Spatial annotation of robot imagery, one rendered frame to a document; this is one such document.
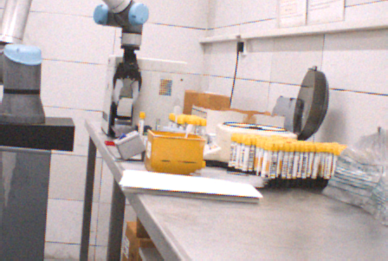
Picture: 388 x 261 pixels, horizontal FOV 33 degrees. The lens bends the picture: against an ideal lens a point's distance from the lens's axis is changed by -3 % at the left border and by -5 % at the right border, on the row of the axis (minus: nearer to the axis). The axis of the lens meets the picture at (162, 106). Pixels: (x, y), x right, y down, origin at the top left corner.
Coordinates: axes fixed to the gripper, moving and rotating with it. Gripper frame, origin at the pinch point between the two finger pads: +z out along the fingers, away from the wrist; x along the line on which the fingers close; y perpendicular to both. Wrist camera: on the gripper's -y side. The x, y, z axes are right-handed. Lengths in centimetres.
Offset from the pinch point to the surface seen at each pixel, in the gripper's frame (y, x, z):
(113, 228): -40, 5, 36
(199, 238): -138, 3, 14
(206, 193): -102, -7, 13
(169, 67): 9.2, -16.1, -14.0
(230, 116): -20.1, -33.3, 0.3
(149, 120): 9.1, -10.8, 6.4
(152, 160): -74, 1, 10
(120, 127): -7.9, 1.6, 8.1
